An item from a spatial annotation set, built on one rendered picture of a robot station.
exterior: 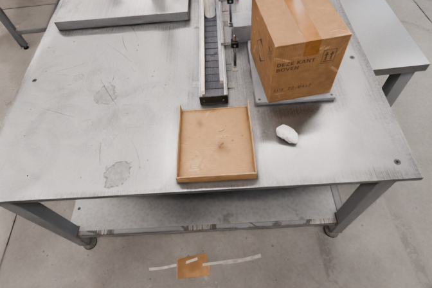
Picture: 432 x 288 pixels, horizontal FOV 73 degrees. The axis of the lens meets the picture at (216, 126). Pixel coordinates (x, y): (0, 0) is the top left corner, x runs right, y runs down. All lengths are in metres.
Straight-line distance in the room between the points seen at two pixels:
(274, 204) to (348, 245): 0.49
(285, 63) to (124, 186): 0.66
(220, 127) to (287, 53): 0.35
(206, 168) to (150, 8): 0.92
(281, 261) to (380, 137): 0.91
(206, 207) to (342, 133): 0.82
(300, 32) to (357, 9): 0.71
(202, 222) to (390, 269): 1.00
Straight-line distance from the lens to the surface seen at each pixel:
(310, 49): 0.98
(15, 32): 3.24
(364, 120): 1.17
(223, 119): 1.08
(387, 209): 2.00
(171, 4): 1.58
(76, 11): 1.74
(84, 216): 1.76
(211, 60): 1.23
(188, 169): 0.99
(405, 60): 1.45
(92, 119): 1.23
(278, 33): 0.97
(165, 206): 1.62
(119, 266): 1.85
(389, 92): 1.57
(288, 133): 1.03
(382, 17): 1.65
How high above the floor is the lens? 1.71
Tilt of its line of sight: 55 degrees down
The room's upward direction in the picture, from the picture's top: 7 degrees counter-clockwise
